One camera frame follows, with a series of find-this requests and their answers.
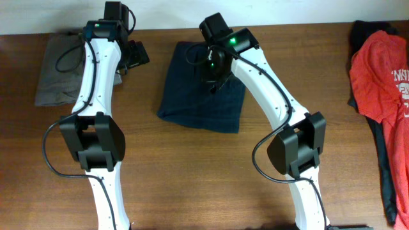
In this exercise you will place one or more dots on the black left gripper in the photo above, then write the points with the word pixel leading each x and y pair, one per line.
pixel 138 53

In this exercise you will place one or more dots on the black garment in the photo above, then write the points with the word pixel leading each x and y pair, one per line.
pixel 360 32

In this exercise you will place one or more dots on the navy blue shorts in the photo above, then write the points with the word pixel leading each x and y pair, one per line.
pixel 190 102

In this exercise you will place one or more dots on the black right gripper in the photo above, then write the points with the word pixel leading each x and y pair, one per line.
pixel 208 75

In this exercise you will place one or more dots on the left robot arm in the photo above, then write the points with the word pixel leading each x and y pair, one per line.
pixel 93 138

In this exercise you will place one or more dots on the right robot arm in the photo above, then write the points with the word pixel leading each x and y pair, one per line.
pixel 297 137

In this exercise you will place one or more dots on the grey folded shorts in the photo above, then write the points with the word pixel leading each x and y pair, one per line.
pixel 61 71

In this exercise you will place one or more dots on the red t-shirt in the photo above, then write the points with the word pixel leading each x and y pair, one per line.
pixel 379 80

